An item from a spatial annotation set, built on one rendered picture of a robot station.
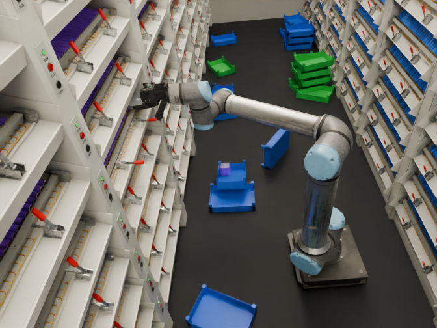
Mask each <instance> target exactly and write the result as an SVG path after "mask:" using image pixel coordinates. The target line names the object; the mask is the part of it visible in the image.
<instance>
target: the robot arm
mask: <svg viewBox="0 0 437 328"><path fill-rule="evenodd" d="M146 84H149V83H143V86H144V88H142V89H140V91H139V92H140V93H138V92H137V91H136V90H135V91H134V93H133V95H132V98H131V100H130V103H129V105H128V107H127V108H130V109H137V110H143V109H149V108H152V107H155V106H157V105H159V102H160V99H161V103H160V105H159V108H158V111H157V112H156V113H155V117H156V118H157V120H158V121H161V119H162V118H163V116H164V110H165V107H166V104H167V103H168V104H172V105H173V106H174V105H188V104H189V108H190V111H191V116H192V123H193V124H194V127H195V128H196V129H197V130H201V131H205V130H209V129H211V128H212V127H213V125H214V122H213V120H214V119H216V118H217V117H218V116H219V115H220V114H221V113H227V114H231V115H235V116H239V117H243V118H246V119H249V120H253V121H256V122H260V123H262V124H266V125H270V126H274V127H276V128H280V129H283V130H287V131H291V132H294V133H298V134H301V135H305V136H307V137H311V138H314V139H315V142H316V143H315V144H314V145H313V146H312V147H311V148H310V149H309V150H308V153H307V154H306V157H305V159H304V166H305V169H306V170H307V171H308V183H307V188H306V200H305V206H304V217H303V224H302V230H301V231H300V232H299V233H298V234H297V242H296V245H295V248H294V249H293V251H292V252H291V255H290V259H291V261H292V263H293V264H294V265H295V266H296V267H298V268H299V269H300V270H302V271H303V272H305V273H308V274H311V275H316V274H318V273H319V272H320V270H322V268H323V266H324V264H325V262H330V261H333V260H335V259H336V258H338V257H339V255H340V254H341V250H342V244H341V241H340V238H341V234H342V231H343V227H344V225H345V218H344V215H343V214H342V213H341V212H340V211H339V210H338V209H337V208H335V207H334V201H335V197H336V191H337V187H338V181H339V177H340V175H341V170H342V166H343V162H344V160H345V158H346V157H347V155H348V154H349V152H350V151H351V149H352V146H353V136H352V133H351V131H350V129H349V128H348V126H347V125H346V124H345V123H344V122H343V121H341V120H340V119H338V118H336V117H334V116H332V115H323V116H321V117H319V116H315V115H310V114H307V113H302V112H299V111H294V110H292V109H287V108H284V107H279V106H276V105H271V104H268V103H263V102H259V101H255V100H251V99H248V98H243V97H240V96H236V95H234V94H233V92H232V91H231V90H229V89H226V88H222V89H220V90H217V91H216V92H215V93H214V94H213V95H212V93H211V87H210V85H209V83H208V82H207V81H194V82H188V83H174V84H170V85H169V86H168V83H157V84H155V82H151V84H152V86H147V85H146ZM142 102H143V103H142Z"/></svg>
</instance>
